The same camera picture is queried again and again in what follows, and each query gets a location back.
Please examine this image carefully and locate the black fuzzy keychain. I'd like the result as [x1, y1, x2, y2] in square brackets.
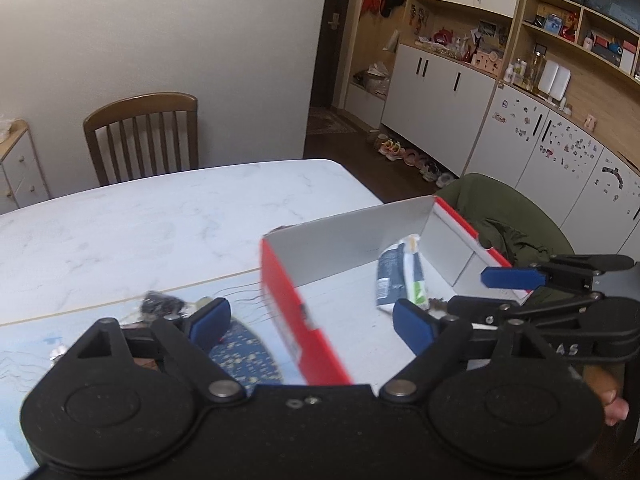
[139, 290, 186, 320]

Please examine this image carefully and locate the white blue tissue pack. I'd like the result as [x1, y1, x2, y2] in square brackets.
[376, 234, 428, 314]

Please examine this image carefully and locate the person's right hand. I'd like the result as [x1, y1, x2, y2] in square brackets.
[582, 365, 629, 427]

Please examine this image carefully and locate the green padded jacket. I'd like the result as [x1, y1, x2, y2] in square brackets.
[437, 174, 574, 266]

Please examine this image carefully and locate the red white cardboard box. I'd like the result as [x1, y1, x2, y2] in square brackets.
[262, 196, 528, 390]

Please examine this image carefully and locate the pile of shoes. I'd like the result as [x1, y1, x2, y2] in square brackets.
[367, 129, 457, 190]

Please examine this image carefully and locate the brown wooden chair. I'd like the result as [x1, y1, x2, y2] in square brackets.
[82, 92, 200, 186]

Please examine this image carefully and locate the white drawer cabinet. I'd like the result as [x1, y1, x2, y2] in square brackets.
[0, 117, 50, 214]

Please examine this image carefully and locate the doormat rug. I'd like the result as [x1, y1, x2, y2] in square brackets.
[307, 107, 356, 136]

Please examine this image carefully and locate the white tall wall cabinet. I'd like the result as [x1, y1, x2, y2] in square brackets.
[340, 0, 639, 256]

